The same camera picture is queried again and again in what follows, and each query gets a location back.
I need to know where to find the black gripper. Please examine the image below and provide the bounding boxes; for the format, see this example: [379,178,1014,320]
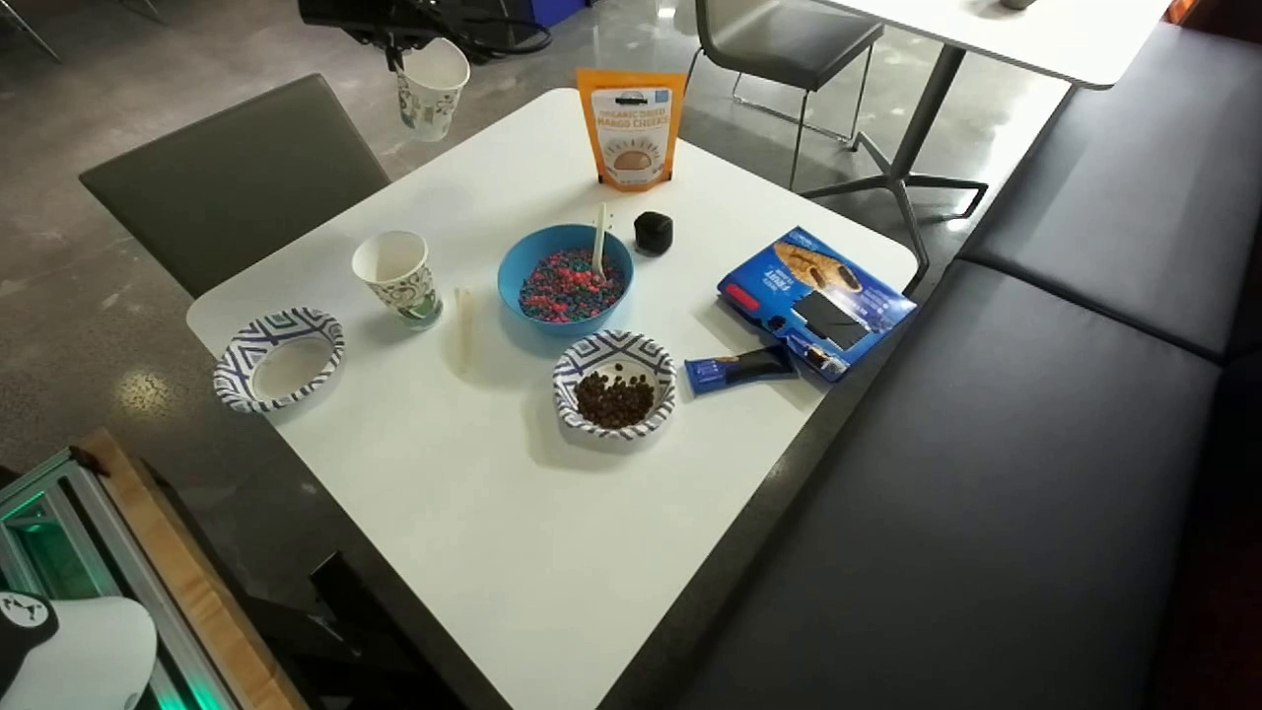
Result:
[297,0,456,71]

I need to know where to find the paper cup with beads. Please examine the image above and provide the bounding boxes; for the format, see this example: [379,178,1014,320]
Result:
[395,35,475,148]

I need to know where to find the empty printed paper cup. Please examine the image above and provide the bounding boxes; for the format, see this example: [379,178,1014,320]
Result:
[349,230,446,328]

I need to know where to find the blue plastic bowl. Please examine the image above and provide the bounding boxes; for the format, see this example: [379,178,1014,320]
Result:
[493,223,640,357]

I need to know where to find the empty patterned paper bowl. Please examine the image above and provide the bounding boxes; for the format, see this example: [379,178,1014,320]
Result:
[208,304,352,420]

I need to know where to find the patterned paper bowl with food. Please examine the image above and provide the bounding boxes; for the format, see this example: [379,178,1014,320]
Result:
[550,328,684,446]

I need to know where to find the orange snack pouch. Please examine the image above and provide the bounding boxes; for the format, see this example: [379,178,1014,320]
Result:
[571,69,692,198]

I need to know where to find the white plastic spoon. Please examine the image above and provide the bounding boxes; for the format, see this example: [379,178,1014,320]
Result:
[592,200,614,284]

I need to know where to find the colourful beads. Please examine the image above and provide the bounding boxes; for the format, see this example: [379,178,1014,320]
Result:
[522,248,623,328]

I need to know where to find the dark metal-legged chair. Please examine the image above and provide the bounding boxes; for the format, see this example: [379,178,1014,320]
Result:
[684,0,889,190]

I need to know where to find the brown food pieces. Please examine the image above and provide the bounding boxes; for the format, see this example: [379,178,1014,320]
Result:
[571,372,659,432]

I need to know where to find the blue cookie box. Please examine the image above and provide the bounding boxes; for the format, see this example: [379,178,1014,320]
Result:
[713,227,922,388]

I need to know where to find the wooden plank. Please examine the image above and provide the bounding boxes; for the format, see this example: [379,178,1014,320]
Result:
[71,428,308,710]

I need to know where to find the white side table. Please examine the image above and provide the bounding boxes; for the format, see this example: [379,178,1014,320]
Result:
[801,0,1174,270]

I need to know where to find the black cushioned bench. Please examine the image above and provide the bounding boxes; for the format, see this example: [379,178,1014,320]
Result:
[667,15,1262,710]

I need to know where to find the metal frame with green light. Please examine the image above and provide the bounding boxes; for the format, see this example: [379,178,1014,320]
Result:
[0,451,241,710]

